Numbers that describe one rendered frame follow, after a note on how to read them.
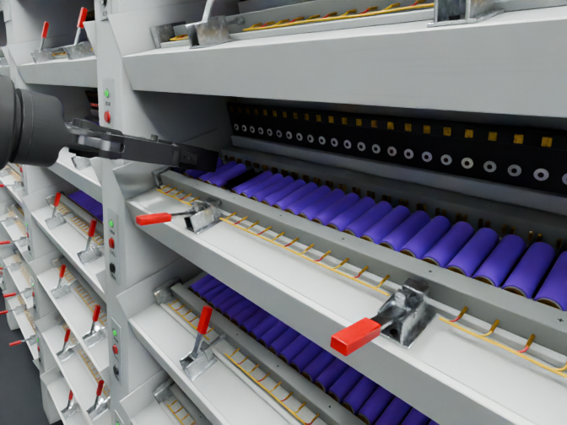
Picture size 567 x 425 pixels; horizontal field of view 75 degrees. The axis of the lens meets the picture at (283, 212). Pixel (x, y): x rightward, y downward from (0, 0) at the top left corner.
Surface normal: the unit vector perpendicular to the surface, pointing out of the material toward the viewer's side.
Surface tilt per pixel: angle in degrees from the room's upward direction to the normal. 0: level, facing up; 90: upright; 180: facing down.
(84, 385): 20
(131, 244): 90
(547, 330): 110
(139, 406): 90
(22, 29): 90
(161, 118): 90
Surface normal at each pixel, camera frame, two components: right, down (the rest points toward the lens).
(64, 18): 0.69, 0.25
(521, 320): -0.71, 0.44
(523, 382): -0.16, -0.86
